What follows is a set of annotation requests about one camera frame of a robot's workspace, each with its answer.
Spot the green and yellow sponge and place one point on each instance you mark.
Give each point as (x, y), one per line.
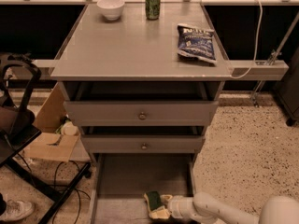
(153, 200)

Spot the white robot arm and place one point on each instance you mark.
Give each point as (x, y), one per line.
(204, 208)

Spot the grey bottom drawer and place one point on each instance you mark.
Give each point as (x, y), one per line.
(123, 179)

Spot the grey drawer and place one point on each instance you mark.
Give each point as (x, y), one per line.
(143, 139)
(123, 179)
(135, 103)

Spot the grey middle drawer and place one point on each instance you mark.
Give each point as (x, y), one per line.
(143, 139)

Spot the grey drawer cabinet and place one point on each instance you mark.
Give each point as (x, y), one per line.
(136, 49)

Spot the grey top drawer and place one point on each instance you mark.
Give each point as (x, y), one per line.
(135, 103)

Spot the white plastic container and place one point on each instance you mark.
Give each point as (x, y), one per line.
(69, 129)

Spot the cardboard box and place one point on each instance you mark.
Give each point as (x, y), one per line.
(50, 145)

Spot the white sneaker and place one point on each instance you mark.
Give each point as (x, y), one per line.
(15, 210)

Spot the blue chip bag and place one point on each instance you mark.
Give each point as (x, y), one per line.
(195, 42)

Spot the metal diagonal strut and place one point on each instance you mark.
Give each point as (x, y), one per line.
(271, 60)

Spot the white ceramic bowl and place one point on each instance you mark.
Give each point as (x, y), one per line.
(111, 9)

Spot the green soda can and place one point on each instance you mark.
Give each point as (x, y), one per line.
(152, 8)

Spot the black chair frame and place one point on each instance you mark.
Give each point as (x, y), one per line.
(17, 131)

